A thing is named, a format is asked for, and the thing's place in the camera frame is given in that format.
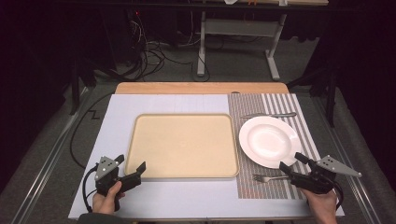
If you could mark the white round plate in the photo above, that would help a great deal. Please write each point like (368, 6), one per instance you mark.
(269, 141)

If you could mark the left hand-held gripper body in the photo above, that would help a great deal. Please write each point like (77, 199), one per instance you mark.
(107, 174)

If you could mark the grey striped placemat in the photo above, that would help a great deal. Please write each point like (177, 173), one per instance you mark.
(249, 105)

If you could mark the silver table knife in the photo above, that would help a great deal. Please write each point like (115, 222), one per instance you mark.
(271, 115)

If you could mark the black stand leg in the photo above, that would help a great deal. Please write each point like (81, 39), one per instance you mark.
(330, 93)
(74, 90)

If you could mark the person's left hand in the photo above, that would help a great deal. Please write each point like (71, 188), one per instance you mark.
(104, 202)

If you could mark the silver fork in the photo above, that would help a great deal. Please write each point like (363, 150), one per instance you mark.
(267, 178)

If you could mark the metal floor rail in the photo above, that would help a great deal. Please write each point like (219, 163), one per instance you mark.
(351, 174)
(46, 165)

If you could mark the beige plastic tray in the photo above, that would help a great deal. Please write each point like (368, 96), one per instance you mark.
(182, 146)

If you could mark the white metal stand frame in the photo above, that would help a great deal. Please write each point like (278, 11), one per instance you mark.
(239, 28)

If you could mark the person's right hand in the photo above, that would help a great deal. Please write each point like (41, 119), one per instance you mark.
(322, 203)

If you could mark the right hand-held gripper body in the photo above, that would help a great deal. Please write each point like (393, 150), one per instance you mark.
(320, 180)

